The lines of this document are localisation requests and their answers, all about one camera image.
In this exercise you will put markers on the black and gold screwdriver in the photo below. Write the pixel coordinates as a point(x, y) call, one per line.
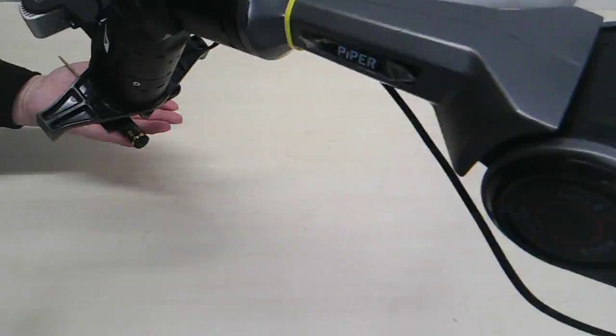
point(132, 134)

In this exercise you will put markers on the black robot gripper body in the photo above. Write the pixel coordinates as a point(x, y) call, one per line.
point(139, 57)

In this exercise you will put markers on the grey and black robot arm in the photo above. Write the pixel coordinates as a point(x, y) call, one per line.
point(529, 93)

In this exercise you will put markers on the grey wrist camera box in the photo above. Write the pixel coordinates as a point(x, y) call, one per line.
point(49, 17)

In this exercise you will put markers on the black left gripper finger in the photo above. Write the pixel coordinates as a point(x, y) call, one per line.
point(119, 125)

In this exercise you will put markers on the open human hand palm up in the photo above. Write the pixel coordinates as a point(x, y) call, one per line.
point(41, 91)

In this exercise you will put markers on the black sleeved forearm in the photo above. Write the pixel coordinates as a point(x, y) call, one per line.
point(13, 78)

